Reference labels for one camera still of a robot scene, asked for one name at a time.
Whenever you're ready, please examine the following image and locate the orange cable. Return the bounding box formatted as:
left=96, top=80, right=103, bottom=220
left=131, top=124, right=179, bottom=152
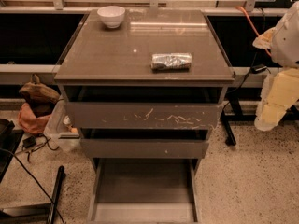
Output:
left=235, top=5, right=273, bottom=58

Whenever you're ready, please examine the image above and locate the black metal leg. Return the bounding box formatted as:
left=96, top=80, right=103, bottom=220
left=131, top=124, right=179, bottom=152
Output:
left=46, top=166, right=65, bottom=224

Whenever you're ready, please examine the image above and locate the black box left edge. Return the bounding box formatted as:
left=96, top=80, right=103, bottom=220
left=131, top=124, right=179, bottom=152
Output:
left=0, top=119, right=24, bottom=182

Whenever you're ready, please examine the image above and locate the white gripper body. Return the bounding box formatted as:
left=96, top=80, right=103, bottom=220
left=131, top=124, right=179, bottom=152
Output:
left=271, top=1, right=299, bottom=68

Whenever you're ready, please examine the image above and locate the grey drawer cabinet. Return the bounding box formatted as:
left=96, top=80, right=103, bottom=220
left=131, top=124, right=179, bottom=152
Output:
left=53, top=8, right=235, bottom=224

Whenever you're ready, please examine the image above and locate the black table frame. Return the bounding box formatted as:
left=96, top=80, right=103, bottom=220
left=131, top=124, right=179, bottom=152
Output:
left=221, top=96, right=299, bottom=146

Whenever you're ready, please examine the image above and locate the orange cloth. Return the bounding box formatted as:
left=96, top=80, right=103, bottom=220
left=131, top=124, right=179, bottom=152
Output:
left=18, top=103, right=50, bottom=134

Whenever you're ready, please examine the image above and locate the grey drawer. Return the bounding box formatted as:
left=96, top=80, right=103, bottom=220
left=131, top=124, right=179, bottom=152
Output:
left=81, top=129, right=209, bottom=159
left=87, top=159, right=201, bottom=224
left=65, top=86, right=222, bottom=130

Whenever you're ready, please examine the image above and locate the black floor cable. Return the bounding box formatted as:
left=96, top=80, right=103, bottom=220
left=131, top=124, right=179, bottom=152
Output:
left=0, top=147, right=66, bottom=224

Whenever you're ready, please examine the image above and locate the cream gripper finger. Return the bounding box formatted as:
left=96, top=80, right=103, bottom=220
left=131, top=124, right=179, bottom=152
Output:
left=254, top=68, right=299, bottom=131
left=252, top=27, right=276, bottom=49

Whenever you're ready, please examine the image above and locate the brown cloth bag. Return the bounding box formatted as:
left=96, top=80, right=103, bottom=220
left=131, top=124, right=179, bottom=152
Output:
left=19, top=74, right=60, bottom=117

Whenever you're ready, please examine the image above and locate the silver redbull can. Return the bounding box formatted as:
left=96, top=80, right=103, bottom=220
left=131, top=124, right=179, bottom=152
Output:
left=151, top=53, right=192, bottom=70

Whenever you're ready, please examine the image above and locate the clear plastic container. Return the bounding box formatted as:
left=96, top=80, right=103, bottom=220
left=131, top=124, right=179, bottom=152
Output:
left=44, top=100, right=80, bottom=152

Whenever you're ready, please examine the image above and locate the grey bottom drawer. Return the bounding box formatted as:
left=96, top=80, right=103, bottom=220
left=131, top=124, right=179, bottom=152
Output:
left=87, top=159, right=201, bottom=224

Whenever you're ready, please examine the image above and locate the white ceramic bowl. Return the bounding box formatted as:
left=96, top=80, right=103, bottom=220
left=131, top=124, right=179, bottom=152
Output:
left=97, top=6, right=125, bottom=28

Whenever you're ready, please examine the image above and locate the black power adapter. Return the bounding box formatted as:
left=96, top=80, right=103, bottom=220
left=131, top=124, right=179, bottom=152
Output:
left=22, top=136, right=36, bottom=148

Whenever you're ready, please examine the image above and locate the grey top drawer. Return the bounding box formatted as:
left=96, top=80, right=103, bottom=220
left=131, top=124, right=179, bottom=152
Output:
left=65, top=86, right=222, bottom=130

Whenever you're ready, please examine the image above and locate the grey middle drawer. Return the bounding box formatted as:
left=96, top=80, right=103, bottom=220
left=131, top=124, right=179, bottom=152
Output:
left=81, top=129, right=209, bottom=159

